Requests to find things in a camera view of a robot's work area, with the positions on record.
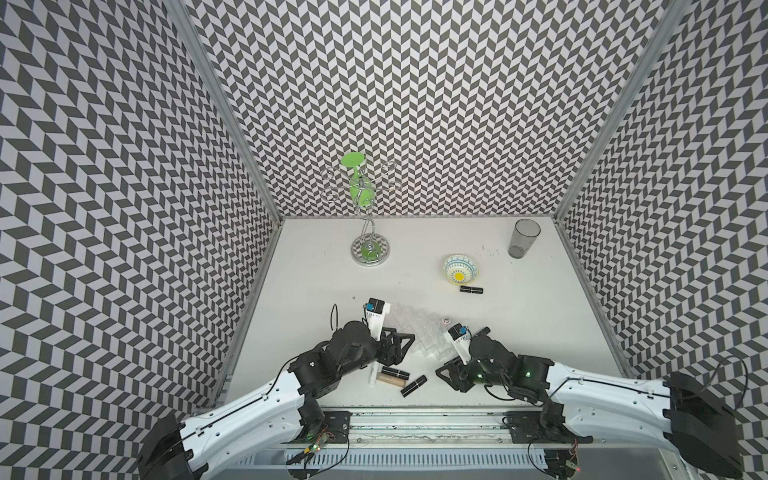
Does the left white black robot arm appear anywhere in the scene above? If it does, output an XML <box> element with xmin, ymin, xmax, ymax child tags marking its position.
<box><xmin>137</xmin><ymin>321</ymin><xmax>415</xmax><ymax>479</ymax></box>

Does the white lip balm tube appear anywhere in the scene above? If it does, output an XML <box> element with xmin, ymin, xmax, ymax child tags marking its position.
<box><xmin>368</xmin><ymin>362</ymin><xmax>381</xmax><ymax>385</ymax></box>

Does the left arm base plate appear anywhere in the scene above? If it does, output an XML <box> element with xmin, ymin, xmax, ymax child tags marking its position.
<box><xmin>289</xmin><ymin>410</ymin><xmax>352</xmax><ymax>445</ymax></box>

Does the grey ribbed drinking glass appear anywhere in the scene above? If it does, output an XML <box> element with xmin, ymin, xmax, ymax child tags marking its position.
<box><xmin>507</xmin><ymin>218</ymin><xmax>541</xmax><ymax>259</ymax></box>

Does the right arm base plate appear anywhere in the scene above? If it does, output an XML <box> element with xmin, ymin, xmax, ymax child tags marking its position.
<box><xmin>502</xmin><ymin>411</ymin><xmax>594</xmax><ymax>445</ymax></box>

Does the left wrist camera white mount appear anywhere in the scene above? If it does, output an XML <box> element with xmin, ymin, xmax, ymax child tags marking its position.
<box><xmin>364</xmin><ymin>298</ymin><xmax>391</xmax><ymax>341</ymax></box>

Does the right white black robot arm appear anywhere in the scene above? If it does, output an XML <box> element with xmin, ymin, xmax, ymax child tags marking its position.
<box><xmin>436</xmin><ymin>324</ymin><xmax>744</xmax><ymax>479</ymax></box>

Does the chrome stand with green discs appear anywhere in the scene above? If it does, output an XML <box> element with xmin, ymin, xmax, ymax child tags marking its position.
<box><xmin>321</xmin><ymin>151</ymin><xmax>391</xmax><ymax>267</ymax></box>

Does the aluminium front rail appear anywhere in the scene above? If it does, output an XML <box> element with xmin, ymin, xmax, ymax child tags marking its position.
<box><xmin>348</xmin><ymin>405</ymin><xmax>672</xmax><ymax>449</ymax></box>

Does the yellow blue patterned bowl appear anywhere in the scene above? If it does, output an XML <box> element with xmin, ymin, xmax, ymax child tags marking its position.
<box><xmin>442</xmin><ymin>254</ymin><xmax>479</xmax><ymax>286</ymax></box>

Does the clear acrylic lipstick organizer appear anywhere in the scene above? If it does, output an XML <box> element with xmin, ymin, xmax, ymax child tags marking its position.
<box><xmin>384</xmin><ymin>304</ymin><xmax>457</xmax><ymax>363</ymax></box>

